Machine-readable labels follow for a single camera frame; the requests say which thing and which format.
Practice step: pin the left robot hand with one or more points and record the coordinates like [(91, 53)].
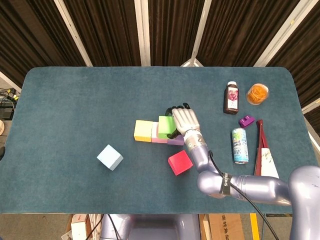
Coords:
[(2, 152)]

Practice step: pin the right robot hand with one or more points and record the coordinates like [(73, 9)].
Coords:
[(186, 120)]

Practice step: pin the green foam cube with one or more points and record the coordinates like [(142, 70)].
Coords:
[(166, 126)]

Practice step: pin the purple foam cube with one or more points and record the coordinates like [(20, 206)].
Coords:
[(178, 140)]

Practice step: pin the red foam cube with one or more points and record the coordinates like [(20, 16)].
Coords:
[(180, 162)]

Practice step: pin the yellow foam cube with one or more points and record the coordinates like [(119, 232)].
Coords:
[(143, 131)]

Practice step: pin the light blue foam cube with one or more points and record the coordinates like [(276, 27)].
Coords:
[(109, 157)]

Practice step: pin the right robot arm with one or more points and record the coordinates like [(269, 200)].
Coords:
[(250, 185)]

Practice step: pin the pale pink foam cube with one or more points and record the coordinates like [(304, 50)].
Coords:
[(155, 135)]

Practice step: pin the dark juice bottle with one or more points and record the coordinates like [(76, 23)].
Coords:
[(231, 98)]

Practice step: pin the blue drink can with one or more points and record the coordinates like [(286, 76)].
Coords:
[(240, 146)]

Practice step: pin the small purple plastic block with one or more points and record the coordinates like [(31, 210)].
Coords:
[(246, 122)]

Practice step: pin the orange snack cup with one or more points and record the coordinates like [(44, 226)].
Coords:
[(258, 94)]

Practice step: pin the red folding paper fan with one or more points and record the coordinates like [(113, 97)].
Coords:
[(266, 160)]

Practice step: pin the teal table mat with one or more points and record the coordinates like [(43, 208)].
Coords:
[(75, 87)]

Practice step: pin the white cardboard box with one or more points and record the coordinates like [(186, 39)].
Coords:
[(78, 227)]

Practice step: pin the brown cardboard box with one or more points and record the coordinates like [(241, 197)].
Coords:
[(225, 227)]

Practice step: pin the grey-purple robot torso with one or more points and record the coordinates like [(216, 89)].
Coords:
[(155, 230)]

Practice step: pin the dark brown curtain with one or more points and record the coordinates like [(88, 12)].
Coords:
[(112, 30)]

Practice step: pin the white frame post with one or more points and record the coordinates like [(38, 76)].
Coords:
[(312, 106), (200, 32), (72, 32), (7, 81), (142, 32), (282, 32)]

